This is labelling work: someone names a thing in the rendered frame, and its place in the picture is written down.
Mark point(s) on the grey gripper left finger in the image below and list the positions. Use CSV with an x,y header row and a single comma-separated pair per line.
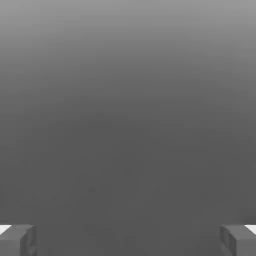
x,y
14,241

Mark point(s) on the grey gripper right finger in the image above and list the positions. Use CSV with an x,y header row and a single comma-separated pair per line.
x,y
241,242

